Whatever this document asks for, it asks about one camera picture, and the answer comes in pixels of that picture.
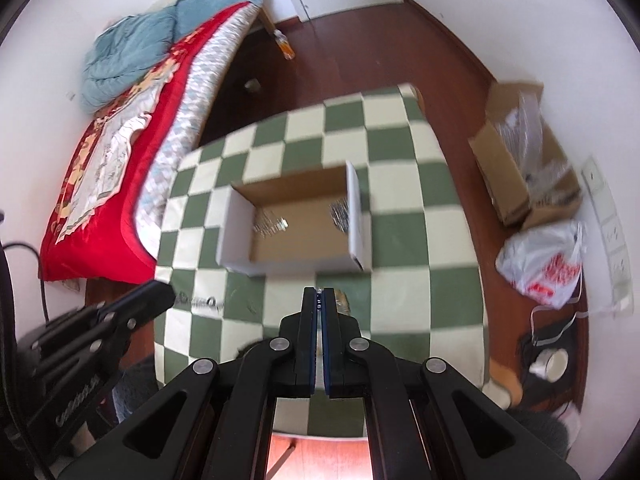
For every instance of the white power strip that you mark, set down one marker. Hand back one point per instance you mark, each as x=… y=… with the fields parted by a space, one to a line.
x=613 y=237

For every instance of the green cream checkered tablecloth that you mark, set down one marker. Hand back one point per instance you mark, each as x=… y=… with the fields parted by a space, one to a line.
x=421 y=294

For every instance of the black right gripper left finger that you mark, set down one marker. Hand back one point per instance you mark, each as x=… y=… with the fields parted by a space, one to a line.
x=212 y=421

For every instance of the white ceramic cup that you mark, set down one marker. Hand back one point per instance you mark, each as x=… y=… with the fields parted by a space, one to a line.
x=550 y=365

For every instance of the silver jewelry in box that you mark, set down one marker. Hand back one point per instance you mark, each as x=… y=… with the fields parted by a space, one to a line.
x=267 y=224

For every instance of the dark fuzzy cushion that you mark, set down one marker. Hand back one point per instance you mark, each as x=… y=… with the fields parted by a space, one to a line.
x=545 y=427

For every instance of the blue folded blanket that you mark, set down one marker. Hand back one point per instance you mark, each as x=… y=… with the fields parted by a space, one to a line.
x=122 y=54

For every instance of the orange drink bottle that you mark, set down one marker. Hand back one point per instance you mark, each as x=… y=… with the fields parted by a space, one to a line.
x=284 y=45

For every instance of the white cardboard jewelry box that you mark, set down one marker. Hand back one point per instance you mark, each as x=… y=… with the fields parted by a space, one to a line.
x=323 y=209

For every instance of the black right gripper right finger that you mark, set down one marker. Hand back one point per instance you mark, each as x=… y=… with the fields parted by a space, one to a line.
x=424 y=419

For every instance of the brown cardboard box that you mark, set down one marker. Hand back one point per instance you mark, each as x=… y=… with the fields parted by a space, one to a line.
x=504 y=183

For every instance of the white red plastic bag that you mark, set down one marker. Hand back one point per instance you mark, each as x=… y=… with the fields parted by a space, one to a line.
x=544 y=263

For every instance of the clear bubble wrap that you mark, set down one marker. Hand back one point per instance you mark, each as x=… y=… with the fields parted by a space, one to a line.
x=523 y=135

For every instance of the red patterned bed quilt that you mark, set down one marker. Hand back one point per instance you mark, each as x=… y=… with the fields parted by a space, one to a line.
x=91 y=233

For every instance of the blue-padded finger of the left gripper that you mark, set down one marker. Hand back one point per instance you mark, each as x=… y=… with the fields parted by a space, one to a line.
x=140 y=306

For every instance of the grey white bed mattress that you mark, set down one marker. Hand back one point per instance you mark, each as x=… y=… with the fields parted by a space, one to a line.
x=213 y=54

